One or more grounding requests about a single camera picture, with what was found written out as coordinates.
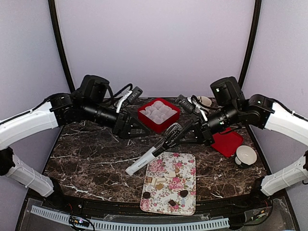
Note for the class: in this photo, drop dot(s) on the caramel chocolate lower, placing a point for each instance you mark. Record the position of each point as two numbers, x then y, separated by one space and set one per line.
159 186

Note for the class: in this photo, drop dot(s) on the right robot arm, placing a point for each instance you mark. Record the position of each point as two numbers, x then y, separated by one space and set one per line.
259 111

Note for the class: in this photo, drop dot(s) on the floral rectangular tray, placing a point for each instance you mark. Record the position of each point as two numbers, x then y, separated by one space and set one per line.
184 180

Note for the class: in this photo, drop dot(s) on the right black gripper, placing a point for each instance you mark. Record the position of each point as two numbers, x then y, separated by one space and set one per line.
206 135

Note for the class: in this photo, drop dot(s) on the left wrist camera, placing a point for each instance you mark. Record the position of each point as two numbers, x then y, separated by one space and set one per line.
130 97

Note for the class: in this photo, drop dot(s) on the white chocolate cube upper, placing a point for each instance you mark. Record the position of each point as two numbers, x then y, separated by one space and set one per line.
172 174

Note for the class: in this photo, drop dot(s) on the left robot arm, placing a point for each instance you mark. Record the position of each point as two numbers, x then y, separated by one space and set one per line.
86 103

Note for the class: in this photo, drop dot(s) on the white and dark bowl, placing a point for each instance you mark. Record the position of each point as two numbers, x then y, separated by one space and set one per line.
245 156

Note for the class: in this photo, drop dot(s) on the white chocolate bar middle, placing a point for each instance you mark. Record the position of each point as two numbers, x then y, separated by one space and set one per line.
161 180

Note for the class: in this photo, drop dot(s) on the white chocolate left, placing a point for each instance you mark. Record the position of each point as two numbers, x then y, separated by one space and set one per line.
154 180

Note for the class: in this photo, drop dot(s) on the red box lid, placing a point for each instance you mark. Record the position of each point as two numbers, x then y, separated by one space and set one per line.
227 142

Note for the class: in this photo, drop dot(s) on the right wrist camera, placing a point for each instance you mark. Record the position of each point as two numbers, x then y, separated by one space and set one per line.
193 106

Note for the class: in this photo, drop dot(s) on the red chocolate box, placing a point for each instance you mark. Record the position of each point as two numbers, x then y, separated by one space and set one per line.
158 114

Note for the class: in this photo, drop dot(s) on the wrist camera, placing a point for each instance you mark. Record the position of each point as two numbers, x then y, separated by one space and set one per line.
130 97
193 106

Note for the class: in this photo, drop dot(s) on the white slotted cable duct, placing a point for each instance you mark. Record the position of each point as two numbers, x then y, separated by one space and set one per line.
129 223

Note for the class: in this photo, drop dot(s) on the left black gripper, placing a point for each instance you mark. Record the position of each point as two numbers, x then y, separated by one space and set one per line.
123 129

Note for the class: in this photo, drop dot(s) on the dark heart chocolate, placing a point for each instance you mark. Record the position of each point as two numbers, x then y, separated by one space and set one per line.
183 193

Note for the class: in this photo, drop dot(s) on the dark round chocolate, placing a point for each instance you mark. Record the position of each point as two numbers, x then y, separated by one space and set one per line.
146 195

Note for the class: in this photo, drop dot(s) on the white ceramic mug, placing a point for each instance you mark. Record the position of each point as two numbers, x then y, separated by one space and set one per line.
204 101

